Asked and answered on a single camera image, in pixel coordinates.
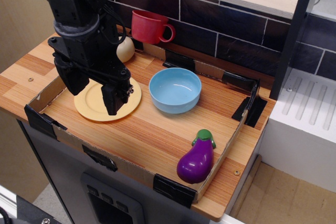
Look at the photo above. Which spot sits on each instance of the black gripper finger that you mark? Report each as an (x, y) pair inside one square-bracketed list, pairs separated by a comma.
[(115, 97), (71, 75)]

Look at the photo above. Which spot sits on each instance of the cardboard tray border with tape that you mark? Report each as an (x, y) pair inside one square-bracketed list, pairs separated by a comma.
[(148, 141)]

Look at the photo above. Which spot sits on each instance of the red cup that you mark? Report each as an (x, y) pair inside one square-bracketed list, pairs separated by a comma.
[(151, 28)]

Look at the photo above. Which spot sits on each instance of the purple toy eggplant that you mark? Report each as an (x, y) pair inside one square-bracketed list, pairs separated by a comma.
[(196, 164)]

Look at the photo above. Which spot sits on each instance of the grey oven control panel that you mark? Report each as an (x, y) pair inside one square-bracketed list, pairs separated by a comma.
[(110, 205)]

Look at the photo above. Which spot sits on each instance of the cream toy potato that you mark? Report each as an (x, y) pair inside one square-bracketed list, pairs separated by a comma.
[(125, 50)]

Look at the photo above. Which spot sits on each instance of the black vertical post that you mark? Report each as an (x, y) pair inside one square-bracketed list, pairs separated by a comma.
[(294, 37)]

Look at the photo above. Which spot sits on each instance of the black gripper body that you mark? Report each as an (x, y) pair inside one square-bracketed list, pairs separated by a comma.
[(92, 48)]

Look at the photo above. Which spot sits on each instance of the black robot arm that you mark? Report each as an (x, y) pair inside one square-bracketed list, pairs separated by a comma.
[(81, 12)]

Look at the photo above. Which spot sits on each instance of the white dish rack sink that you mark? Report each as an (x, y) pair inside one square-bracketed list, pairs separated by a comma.
[(299, 138)]

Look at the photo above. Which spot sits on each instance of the yellow plate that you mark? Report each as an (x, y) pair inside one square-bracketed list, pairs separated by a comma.
[(89, 103)]

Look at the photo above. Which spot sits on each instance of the light blue bowl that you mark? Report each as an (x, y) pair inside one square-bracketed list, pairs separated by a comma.
[(175, 90)]

